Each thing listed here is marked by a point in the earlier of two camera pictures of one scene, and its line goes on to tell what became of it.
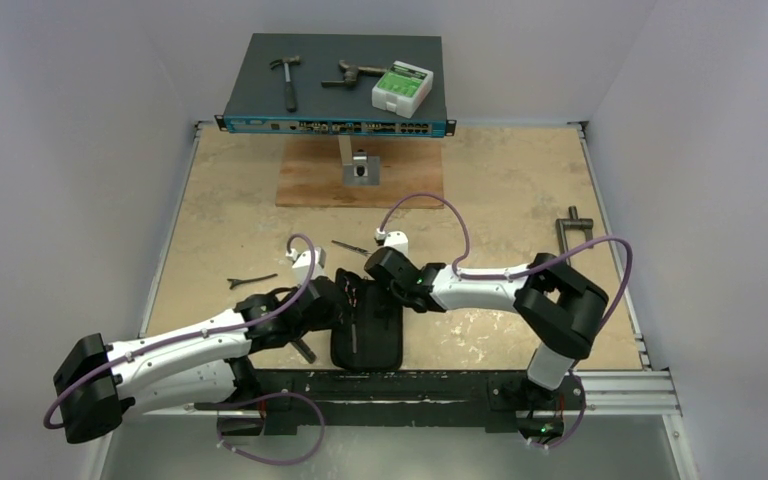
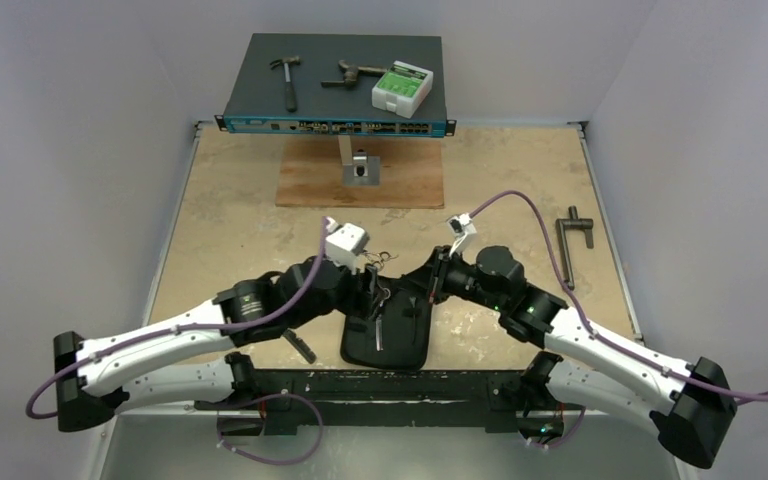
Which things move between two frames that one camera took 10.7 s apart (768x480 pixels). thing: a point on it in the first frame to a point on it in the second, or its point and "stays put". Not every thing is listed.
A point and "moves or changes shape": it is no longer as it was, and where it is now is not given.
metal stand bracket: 359,169 stays put
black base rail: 290,400 stays put
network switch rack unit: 367,85 stays put
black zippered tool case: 370,336 moves or changes shape
